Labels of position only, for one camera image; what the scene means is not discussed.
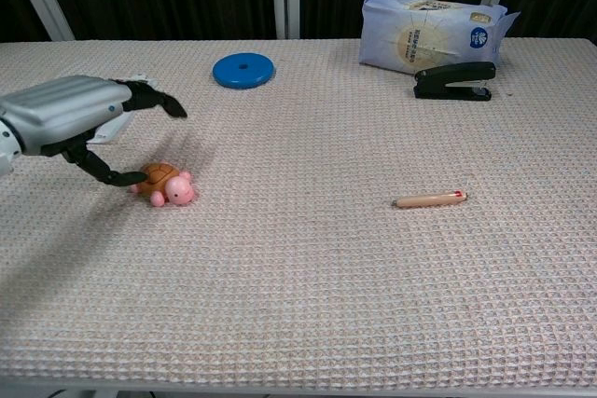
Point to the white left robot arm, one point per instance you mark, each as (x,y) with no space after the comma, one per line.
(6,148)

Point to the pink waffle-weave tablecloth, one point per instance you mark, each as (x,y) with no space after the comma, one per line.
(298,239)

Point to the pink orange turtle toy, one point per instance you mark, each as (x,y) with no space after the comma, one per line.
(170,186)

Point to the beige sausage stick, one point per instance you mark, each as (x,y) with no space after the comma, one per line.
(429,200)

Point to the white blue snack bag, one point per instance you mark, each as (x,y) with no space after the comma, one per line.
(422,37)

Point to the black stapler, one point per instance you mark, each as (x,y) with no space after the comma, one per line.
(454,81)

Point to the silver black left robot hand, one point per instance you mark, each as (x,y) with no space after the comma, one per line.
(60,111)

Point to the flat clear plastic package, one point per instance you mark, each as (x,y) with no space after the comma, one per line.
(114,130)

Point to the blue round disc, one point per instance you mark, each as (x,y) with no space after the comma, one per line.
(243,70)

